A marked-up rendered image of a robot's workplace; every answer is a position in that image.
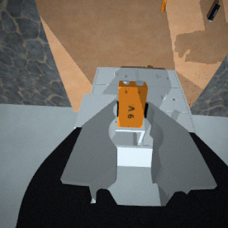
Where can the grey drawer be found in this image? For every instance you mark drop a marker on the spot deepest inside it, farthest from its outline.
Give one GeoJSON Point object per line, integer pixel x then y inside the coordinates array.
{"type": "Point", "coordinates": [93, 103]}
{"type": "Point", "coordinates": [173, 101]}
{"type": "Point", "coordinates": [105, 90]}
{"type": "Point", "coordinates": [106, 76]}
{"type": "Point", "coordinates": [183, 120]}
{"type": "Point", "coordinates": [163, 79]}

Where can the black aa battery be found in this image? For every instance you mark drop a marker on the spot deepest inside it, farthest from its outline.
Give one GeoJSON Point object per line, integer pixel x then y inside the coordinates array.
{"type": "Point", "coordinates": [213, 13]}

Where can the orange 9v battery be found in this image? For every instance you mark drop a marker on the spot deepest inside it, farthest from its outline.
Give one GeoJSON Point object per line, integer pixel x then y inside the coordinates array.
{"type": "Point", "coordinates": [132, 99]}

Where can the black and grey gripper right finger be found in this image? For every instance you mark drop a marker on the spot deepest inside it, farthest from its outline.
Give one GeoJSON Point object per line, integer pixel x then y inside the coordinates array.
{"type": "Point", "coordinates": [185, 163]}

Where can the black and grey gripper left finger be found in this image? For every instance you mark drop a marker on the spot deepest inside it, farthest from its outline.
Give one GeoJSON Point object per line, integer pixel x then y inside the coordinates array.
{"type": "Point", "coordinates": [85, 161]}

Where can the white chest of drawers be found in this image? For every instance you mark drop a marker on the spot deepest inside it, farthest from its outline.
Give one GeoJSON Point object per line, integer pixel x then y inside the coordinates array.
{"type": "Point", "coordinates": [140, 156]}

